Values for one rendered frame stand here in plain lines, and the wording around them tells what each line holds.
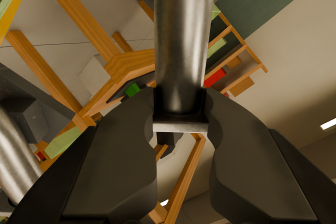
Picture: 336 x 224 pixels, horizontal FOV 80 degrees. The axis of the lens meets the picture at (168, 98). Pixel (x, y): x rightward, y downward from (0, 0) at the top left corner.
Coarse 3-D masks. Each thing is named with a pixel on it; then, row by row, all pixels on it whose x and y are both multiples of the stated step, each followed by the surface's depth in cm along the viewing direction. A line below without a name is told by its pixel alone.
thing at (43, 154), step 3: (96, 114) 609; (99, 114) 624; (93, 117) 600; (96, 117) 621; (99, 117) 663; (93, 120) 630; (99, 120) 671; (36, 150) 450; (39, 150) 445; (33, 153) 457; (36, 153) 468; (39, 153) 467; (42, 153) 444; (45, 153) 444; (39, 156) 470; (42, 156) 466; (45, 156) 443; (48, 156) 445; (36, 159) 465; (39, 162) 465
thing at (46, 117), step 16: (0, 64) 17; (0, 80) 17; (16, 80) 17; (0, 96) 17; (16, 96) 17; (32, 96) 17; (48, 96) 18; (16, 112) 16; (32, 112) 17; (48, 112) 18; (64, 112) 19; (32, 128) 17; (48, 128) 19
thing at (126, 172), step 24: (144, 96) 11; (120, 120) 9; (144, 120) 9; (96, 144) 8; (120, 144) 8; (144, 144) 8; (96, 168) 7; (120, 168) 7; (144, 168) 7; (72, 192) 6; (96, 192) 6; (120, 192) 6; (144, 192) 6; (72, 216) 6; (96, 216) 6; (120, 216) 6
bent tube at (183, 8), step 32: (160, 0) 9; (192, 0) 9; (160, 32) 10; (192, 32) 10; (160, 64) 11; (192, 64) 11; (160, 96) 12; (192, 96) 12; (160, 128) 12; (192, 128) 12
